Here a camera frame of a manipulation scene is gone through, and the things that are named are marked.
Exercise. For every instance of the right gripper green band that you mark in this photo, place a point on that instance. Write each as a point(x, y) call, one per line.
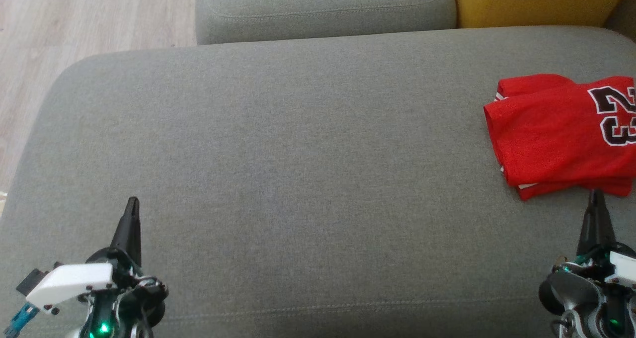
point(571, 291)

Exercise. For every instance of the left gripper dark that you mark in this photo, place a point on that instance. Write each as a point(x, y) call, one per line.
point(134, 293)

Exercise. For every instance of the red white basketball shorts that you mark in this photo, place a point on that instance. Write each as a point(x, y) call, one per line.
point(546, 139)

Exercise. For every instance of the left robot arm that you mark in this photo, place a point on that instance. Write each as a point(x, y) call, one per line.
point(102, 329)

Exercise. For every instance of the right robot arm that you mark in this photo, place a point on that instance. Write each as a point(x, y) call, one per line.
point(614, 327)

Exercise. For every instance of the wide yellow sofa backrest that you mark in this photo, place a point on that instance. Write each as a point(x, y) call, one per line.
point(536, 2)

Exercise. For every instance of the long grey sofa seat cushion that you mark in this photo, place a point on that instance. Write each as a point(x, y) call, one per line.
point(323, 10)

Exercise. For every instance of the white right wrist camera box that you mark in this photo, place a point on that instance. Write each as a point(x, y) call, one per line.
point(625, 268)

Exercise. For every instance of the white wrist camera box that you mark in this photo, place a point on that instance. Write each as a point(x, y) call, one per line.
point(69, 284)
point(625, 268)

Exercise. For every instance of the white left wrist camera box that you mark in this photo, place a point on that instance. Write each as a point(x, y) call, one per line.
point(69, 284)

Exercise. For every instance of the beige wooden wall panel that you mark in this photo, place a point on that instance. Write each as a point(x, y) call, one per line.
point(623, 22)

